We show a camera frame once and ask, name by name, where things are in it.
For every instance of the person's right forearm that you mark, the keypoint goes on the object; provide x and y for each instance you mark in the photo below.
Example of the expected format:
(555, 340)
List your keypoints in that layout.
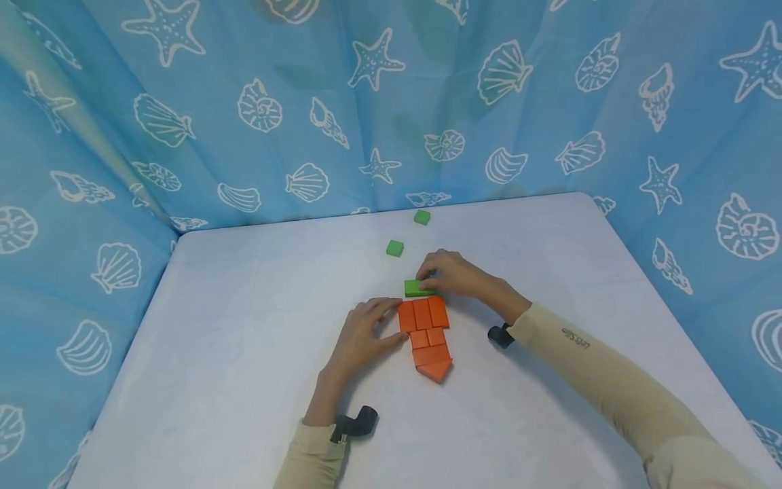
(599, 370)

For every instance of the person's left hand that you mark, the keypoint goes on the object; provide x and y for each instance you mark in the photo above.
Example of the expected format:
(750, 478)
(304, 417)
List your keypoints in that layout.
(357, 343)

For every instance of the wide orange rectangular block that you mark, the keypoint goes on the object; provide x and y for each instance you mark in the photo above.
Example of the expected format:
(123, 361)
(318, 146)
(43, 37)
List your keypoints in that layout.
(431, 355)

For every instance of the person's left thumb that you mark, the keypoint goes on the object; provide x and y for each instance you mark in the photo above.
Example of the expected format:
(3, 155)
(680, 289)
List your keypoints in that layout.
(392, 343)

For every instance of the orange triangle block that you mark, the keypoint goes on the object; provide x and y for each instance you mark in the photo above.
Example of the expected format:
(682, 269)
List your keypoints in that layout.
(436, 371)

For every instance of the person's right thumb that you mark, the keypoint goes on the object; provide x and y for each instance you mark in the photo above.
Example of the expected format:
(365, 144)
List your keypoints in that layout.
(431, 282)

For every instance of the green cube block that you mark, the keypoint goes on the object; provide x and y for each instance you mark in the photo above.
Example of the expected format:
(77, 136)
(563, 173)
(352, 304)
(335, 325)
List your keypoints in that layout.
(421, 216)
(394, 248)

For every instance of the black wrist band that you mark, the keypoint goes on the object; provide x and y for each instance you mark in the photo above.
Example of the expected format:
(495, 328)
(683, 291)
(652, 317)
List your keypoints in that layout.
(500, 335)
(357, 424)

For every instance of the person's left forearm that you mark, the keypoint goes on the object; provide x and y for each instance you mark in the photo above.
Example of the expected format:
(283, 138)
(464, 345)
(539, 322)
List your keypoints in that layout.
(317, 435)

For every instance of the person's left fingers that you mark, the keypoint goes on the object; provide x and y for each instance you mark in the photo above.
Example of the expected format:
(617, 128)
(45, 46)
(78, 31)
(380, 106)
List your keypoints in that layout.
(357, 314)

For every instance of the green rectangular block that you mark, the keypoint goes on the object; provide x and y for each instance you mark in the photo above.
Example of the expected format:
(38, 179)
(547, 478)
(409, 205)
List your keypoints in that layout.
(415, 288)

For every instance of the small orange square block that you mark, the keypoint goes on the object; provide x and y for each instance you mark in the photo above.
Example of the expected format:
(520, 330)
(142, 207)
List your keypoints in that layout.
(436, 336)
(419, 339)

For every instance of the person's left index finger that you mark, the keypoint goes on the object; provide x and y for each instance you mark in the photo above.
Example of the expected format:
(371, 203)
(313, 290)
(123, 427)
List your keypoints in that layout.
(383, 306)

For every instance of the person's right hand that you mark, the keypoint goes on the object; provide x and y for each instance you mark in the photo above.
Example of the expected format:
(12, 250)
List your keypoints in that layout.
(458, 275)

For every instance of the person's right fingers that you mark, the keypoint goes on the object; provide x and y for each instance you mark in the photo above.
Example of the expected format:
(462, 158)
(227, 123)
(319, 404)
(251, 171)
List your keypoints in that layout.
(430, 261)

